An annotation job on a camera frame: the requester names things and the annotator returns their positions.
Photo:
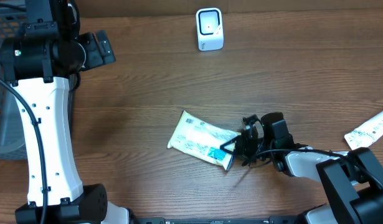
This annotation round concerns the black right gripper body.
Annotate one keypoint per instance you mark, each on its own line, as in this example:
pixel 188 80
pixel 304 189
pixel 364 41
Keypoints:
pixel 246 147

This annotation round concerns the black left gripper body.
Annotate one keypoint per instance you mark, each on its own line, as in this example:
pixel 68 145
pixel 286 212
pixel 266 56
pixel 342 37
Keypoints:
pixel 93 56

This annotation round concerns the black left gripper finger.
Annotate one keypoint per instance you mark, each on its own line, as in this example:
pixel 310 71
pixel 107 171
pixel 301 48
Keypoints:
pixel 103 42
pixel 108 57

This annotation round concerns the cream wet wipes pack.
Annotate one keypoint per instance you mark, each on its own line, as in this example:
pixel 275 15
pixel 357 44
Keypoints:
pixel 202 140

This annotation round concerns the white tube gold cap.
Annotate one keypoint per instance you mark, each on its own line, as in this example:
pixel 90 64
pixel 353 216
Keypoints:
pixel 367 133

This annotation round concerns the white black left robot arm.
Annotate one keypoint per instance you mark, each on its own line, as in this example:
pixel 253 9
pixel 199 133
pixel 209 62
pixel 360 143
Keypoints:
pixel 37 66

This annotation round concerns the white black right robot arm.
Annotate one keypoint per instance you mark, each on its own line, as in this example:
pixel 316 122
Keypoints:
pixel 352 181

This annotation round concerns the white barcode scanner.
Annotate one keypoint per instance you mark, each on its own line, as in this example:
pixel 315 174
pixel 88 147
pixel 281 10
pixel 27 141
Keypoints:
pixel 210 31

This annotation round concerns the dark grey plastic basket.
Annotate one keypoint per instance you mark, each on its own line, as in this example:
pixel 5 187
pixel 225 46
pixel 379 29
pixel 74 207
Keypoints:
pixel 12 143

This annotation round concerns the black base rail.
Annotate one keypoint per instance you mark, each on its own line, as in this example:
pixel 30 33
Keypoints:
pixel 270 220

